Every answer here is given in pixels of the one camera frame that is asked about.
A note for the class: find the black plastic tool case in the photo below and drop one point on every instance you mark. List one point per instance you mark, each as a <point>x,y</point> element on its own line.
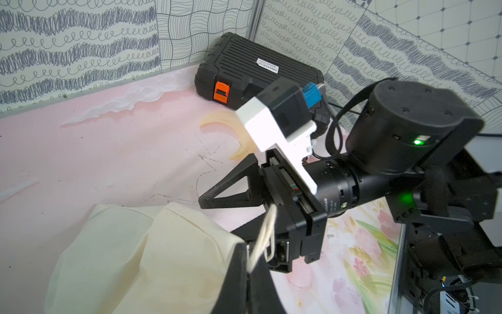
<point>237,69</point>

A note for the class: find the white cloth drawstring bag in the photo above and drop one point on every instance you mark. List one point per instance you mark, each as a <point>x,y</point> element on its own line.
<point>157,259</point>

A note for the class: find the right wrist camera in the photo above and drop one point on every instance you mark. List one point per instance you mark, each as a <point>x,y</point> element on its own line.
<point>279,116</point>

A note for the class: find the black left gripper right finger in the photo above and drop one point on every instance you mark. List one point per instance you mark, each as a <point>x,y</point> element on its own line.
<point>262,295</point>

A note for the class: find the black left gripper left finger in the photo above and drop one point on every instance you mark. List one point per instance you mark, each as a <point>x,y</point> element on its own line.
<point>233,294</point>

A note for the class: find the white bag drawstring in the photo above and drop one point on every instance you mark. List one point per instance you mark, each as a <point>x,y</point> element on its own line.
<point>265,243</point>

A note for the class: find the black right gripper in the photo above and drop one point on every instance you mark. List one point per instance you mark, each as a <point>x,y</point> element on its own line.
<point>333,184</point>

